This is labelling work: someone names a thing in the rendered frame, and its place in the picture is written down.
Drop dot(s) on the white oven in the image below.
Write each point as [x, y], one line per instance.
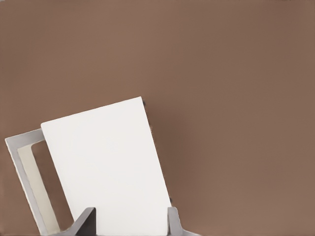
[105, 159]

